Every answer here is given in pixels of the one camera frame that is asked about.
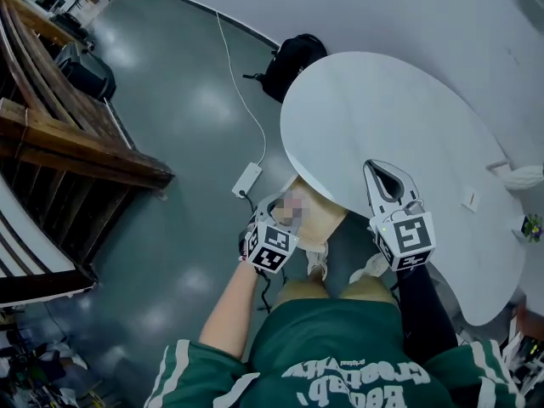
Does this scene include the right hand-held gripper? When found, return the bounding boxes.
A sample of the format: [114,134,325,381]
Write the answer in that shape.
[362,158,438,272]

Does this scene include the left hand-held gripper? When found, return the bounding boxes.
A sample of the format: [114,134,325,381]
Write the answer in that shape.
[237,193,301,275]

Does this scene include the small pink object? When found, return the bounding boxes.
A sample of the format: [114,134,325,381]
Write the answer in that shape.
[278,193,305,218]

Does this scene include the white oval table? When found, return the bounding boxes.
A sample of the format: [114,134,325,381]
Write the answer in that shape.
[279,50,527,327]

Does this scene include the small white card piece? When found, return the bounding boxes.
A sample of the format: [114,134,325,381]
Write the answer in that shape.
[461,186,481,210]

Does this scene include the person's right forearm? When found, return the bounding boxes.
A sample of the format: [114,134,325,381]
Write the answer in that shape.
[397,263,460,363]

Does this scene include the person's left forearm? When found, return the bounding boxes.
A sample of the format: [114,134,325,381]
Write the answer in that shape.
[198,262,261,360]

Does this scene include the white power strip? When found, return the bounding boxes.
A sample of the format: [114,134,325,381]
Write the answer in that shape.
[231,161,264,199]

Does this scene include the person's left white sneaker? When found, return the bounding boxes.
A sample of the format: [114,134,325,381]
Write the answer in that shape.
[304,242,331,282]

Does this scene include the person's white sneaker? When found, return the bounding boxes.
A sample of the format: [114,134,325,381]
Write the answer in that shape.
[304,242,331,282]
[348,252,388,286]

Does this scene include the person's right white sneaker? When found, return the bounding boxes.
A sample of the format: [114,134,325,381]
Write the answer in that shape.
[348,252,388,286]

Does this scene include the person's khaki shorts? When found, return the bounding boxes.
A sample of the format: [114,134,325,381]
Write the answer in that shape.
[275,279,399,314]

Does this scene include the white ribbed vase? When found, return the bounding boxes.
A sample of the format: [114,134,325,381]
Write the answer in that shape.
[501,164,544,191]

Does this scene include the purple flower potted plant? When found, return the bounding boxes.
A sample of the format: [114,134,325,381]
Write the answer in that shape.
[512,212,544,244]

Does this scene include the black backpack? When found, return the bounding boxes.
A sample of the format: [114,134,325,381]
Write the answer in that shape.
[242,33,329,104]

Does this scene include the person's green striped jersey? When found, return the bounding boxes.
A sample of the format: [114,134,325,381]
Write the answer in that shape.
[143,297,528,408]

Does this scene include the brown wooden staircase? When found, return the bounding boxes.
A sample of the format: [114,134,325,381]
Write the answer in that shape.
[0,0,176,271]

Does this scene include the black bag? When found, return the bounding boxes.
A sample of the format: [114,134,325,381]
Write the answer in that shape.
[54,42,118,101]

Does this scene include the white dark striped panel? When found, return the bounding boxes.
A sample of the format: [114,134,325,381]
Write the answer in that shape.
[0,176,97,309]

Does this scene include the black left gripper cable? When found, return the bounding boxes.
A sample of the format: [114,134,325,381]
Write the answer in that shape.
[254,269,281,314]

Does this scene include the white floor cable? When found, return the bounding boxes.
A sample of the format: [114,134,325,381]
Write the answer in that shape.
[214,10,269,165]

